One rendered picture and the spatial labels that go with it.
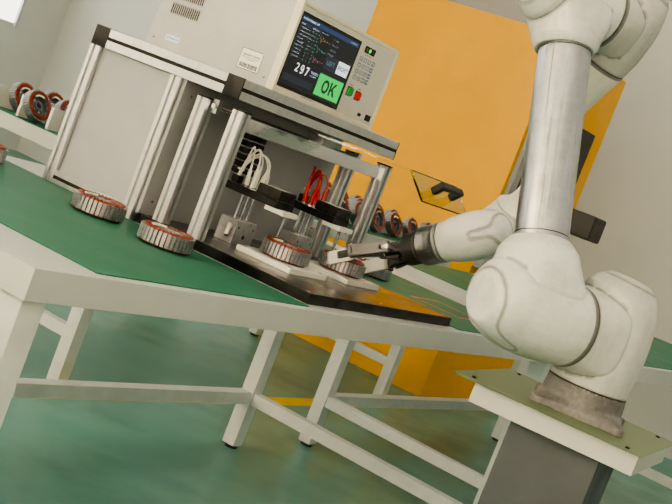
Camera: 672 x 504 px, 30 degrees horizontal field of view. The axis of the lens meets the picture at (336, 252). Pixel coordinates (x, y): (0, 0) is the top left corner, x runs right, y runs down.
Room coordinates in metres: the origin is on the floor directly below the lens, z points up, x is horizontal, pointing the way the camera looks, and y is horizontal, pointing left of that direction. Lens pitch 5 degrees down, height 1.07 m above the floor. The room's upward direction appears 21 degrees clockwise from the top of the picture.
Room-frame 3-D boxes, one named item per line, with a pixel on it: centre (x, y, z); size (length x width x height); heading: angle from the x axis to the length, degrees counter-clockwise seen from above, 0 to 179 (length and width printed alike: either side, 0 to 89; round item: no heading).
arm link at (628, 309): (2.35, -0.53, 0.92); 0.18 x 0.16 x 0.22; 122
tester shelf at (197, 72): (2.98, 0.31, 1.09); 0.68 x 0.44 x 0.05; 149
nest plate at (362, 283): (2.92, -0.02, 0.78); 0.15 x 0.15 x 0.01; 59
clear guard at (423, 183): (2.99, -0.06, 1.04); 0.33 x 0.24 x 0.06; 59
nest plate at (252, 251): (2.71, 0.10, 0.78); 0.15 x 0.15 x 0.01; 59
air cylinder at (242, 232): (2.78, 0.23, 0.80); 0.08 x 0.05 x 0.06; 149
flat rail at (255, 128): (2.86, 0.12, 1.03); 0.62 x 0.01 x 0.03; 149
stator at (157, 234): (2.44, 0.32, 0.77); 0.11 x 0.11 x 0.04
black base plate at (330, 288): (2.82, 0.05, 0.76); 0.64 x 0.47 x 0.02; 149
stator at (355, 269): (2.92, -0.02, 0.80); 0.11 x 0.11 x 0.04
